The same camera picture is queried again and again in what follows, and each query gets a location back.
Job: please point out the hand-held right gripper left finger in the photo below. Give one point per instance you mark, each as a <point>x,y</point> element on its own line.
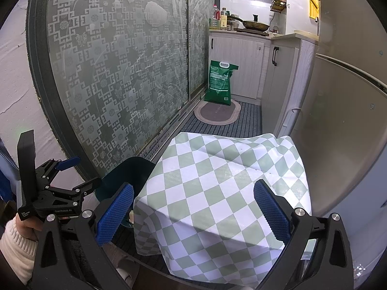
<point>116,211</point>

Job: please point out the frying pan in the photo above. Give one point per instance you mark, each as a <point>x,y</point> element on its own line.
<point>255,24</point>

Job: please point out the oval brown floor mat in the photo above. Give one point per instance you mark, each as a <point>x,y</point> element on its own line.
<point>216,113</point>

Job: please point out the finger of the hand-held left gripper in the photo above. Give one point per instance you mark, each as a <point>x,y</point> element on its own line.
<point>86,186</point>
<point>68,163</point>

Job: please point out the person's left hand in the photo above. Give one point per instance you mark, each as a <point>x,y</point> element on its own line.
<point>28,228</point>

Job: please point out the green rice bag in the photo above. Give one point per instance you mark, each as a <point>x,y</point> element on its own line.
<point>219,81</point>

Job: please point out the beige refrigerator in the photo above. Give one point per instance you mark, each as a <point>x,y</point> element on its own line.
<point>341,127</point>

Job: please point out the red cap oil bottle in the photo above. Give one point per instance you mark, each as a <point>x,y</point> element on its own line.
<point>215,19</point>

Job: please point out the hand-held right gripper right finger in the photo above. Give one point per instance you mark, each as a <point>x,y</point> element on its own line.
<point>272,211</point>

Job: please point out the frosted sliding glass door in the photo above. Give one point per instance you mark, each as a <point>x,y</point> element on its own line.
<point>115,66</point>

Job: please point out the dark cap sauce bottle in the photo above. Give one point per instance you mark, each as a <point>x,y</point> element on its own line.
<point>223,21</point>

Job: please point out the yellow hanging cloth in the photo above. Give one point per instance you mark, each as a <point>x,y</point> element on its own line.
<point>313,3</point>

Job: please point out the wall spice rack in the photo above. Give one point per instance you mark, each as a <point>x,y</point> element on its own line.
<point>278,6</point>

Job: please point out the green white checkered tablecloth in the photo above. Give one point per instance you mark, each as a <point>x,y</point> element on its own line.
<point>211,187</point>

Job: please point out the induction cooker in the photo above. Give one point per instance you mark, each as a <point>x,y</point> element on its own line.
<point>251,31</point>

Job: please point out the dark teal chair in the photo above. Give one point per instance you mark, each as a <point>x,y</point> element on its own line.
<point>127,169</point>

